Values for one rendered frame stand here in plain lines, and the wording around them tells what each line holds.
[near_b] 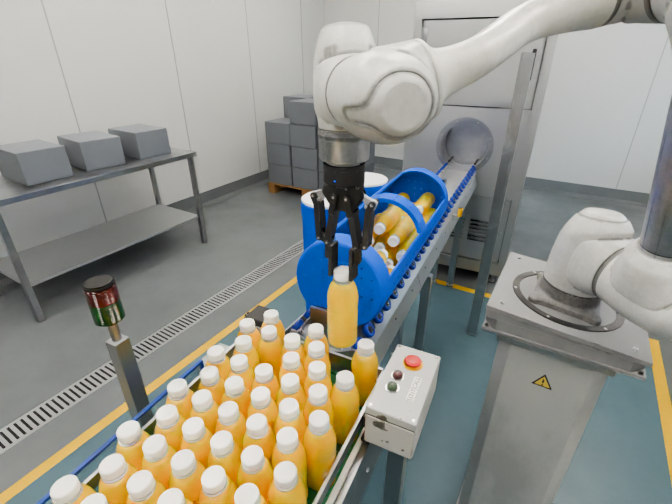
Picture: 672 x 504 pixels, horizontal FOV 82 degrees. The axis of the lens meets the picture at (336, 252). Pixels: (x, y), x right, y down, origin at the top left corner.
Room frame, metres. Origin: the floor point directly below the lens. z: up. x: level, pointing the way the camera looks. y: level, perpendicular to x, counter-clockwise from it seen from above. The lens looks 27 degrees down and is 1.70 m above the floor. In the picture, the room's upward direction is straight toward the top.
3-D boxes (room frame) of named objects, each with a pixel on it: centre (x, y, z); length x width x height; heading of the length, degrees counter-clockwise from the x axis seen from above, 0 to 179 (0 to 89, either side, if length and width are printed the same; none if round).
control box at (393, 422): (0.59, -0.14, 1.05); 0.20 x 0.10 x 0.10; 154
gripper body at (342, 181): (0.69, -0.01, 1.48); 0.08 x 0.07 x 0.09; 64
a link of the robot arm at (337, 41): (0.67, -0.02, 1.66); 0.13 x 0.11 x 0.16; 15
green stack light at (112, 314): (0.72, 0.52, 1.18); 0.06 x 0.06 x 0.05
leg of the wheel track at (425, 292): (1.82, -0.50, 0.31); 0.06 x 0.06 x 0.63; 64
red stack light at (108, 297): (0.72, 0.52, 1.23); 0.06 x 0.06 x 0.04
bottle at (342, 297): (0.69, -0.01, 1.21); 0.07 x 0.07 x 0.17
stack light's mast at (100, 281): (0.72, 0.52, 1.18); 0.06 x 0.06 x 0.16
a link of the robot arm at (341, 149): (0.69, -0.01, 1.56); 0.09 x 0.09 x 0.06
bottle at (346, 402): (0.62, -0.02, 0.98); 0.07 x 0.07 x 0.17
